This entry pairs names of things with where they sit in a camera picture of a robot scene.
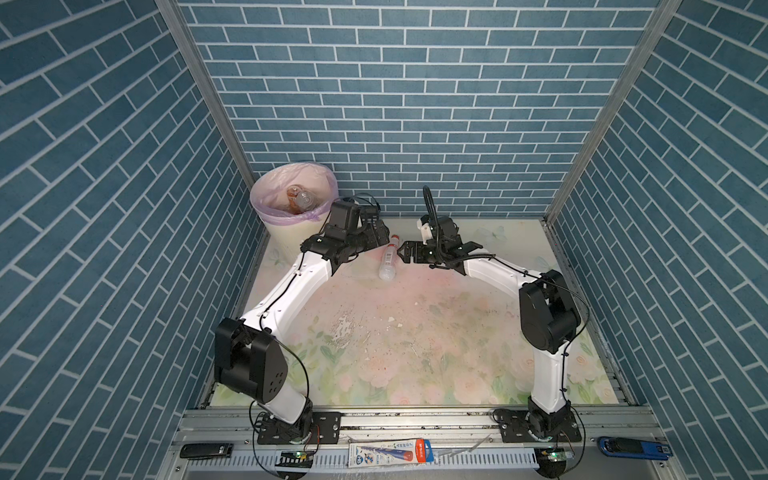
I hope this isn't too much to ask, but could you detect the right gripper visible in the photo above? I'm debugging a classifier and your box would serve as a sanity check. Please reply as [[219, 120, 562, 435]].
[[395, 239, 446, 265]]

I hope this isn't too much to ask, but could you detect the white bottle with red cap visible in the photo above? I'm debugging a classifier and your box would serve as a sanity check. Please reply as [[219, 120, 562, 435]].
[[378, 235, 400, 281]]

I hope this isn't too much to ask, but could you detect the clear bottle red white label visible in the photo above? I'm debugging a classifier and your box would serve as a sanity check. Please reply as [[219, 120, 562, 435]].
[[286, 184, 317, 215]]

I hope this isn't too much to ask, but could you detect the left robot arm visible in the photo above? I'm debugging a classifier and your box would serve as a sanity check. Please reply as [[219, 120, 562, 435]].
[[213, 196, 390, 431]]

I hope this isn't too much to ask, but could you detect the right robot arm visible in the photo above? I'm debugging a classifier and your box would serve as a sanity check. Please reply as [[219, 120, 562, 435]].
[[397, 216, 581, 440]]

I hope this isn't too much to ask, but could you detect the white bin with pink liner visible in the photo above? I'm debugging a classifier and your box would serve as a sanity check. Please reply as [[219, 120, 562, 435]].
[[250, 162, 338, 262]]

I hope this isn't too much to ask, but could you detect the white red blue tube package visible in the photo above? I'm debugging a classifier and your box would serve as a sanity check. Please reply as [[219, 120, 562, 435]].
[[347, 438, 435, 468]]

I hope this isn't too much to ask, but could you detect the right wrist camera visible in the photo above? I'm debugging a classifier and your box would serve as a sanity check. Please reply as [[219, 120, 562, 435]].
[[417, 220, 433, 244]]

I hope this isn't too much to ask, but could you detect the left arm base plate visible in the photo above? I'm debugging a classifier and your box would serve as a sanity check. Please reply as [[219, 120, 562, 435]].
[[255, 411, 342, 445]]

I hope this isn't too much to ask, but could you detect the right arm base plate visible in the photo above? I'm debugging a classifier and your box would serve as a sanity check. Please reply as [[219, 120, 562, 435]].
[[491, 407, 583, 443]]

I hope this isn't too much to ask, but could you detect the white slotted cable duct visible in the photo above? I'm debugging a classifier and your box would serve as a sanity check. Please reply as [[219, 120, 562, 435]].
[[186, 447, 539, 473]]

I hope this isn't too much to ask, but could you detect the blue black device on rail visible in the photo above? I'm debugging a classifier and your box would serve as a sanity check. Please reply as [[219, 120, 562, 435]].
[[597, 437, 673, 461]]

